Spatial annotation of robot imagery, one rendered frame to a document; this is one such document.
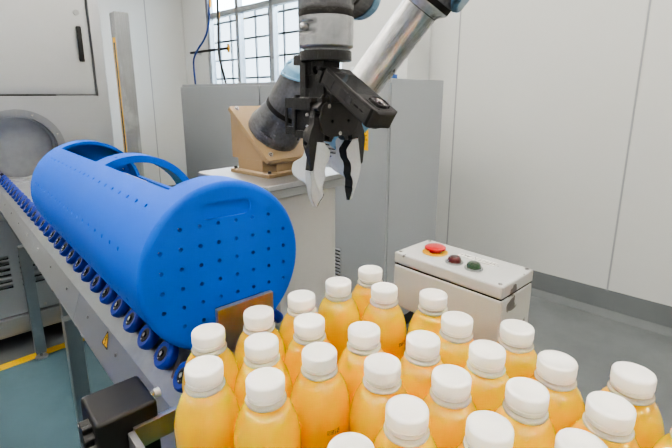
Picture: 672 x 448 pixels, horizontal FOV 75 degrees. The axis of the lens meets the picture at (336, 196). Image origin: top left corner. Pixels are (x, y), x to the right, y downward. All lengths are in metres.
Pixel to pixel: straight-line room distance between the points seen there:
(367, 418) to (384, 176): 1.90
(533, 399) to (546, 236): 2.91
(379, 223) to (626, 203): 1.55
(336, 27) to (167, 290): 0.44
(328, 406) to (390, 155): 1.89
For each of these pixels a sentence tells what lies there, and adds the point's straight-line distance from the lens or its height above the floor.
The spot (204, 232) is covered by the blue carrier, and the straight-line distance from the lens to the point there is 0.71.
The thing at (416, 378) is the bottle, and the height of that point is 1.06.
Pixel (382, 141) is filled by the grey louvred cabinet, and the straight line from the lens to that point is 2.31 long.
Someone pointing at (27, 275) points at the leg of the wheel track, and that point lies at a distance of 2.74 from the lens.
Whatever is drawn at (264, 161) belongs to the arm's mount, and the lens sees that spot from 1.19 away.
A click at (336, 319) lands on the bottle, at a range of 0.67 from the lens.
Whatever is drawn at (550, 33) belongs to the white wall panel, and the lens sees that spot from 3.28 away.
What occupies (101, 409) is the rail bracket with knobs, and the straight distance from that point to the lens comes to 0.64.
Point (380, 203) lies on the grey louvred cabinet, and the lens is 2.37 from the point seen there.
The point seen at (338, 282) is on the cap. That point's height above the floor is 1.09.
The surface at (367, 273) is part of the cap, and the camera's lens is 0.70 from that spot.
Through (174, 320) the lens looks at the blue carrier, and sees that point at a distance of 0.74.
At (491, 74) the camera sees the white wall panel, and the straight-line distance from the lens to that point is 3.40.
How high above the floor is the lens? 1.37
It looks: 13 degrees down
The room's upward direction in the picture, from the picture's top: straight up
